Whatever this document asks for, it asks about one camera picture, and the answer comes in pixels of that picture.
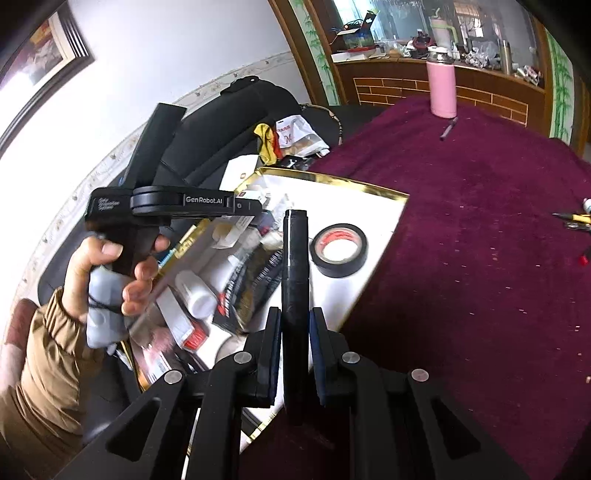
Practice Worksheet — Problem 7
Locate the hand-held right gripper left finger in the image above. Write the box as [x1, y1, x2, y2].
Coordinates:
[53, 305, 283, 480]

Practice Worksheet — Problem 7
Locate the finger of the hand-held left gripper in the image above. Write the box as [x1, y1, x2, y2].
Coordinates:
[233, 198, 265, 217]

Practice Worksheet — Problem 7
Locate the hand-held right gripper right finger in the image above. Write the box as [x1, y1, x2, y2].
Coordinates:
[309, 305, 532, 480]

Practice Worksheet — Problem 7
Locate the black snack packet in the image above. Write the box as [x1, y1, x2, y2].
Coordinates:
[212, 247, 284, 335]

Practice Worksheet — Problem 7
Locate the grey box red end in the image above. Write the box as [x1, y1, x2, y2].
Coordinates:
[154, 291, 211, 354]

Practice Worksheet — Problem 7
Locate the black tape roll red core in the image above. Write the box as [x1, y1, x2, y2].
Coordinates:
[309, 223, 369, 278]

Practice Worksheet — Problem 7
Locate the white pill bottle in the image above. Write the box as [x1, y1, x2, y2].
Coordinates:
[174, 270, 218, 320]

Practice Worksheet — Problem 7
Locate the gold rimmed gift box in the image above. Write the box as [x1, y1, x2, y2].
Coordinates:
[129, 167, 411, 439]

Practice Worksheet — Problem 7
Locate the person's left forearm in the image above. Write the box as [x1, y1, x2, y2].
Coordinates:
[0, 286, 109, 467]

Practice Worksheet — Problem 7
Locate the person's left hand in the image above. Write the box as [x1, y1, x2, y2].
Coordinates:
[62, 233, 171, 324]

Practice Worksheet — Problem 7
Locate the white box orange logo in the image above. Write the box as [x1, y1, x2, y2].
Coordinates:
[222, 154, 260, 192]

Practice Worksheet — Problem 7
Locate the yellow cloth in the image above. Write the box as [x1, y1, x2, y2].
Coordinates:
[254, 124, 281, 164]

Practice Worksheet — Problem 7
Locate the black leather sofa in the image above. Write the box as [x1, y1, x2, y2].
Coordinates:
[37, 76, 370, 324]

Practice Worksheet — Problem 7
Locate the plastic bag red print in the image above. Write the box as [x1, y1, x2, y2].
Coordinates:
[276, 115, 331, 158]

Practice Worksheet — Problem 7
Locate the dark printed box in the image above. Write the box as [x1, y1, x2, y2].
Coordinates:
[330, 11, 379, 51]

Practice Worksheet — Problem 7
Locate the wooden cabinet with mirror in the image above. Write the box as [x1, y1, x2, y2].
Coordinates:
[268, 0, 578, 153]

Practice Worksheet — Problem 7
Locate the pink thermos bottle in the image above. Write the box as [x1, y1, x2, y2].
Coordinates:
[426, 45, 459, 118]

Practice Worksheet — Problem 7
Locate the white green tumbler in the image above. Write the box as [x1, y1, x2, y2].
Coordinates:
[429, 16, 460, 49]

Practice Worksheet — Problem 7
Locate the beaded cord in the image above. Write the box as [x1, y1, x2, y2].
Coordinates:
[300, 104, 346, 148]

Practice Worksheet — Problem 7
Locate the framed wall picture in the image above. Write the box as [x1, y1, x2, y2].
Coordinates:
[0, 0, 95, 158]

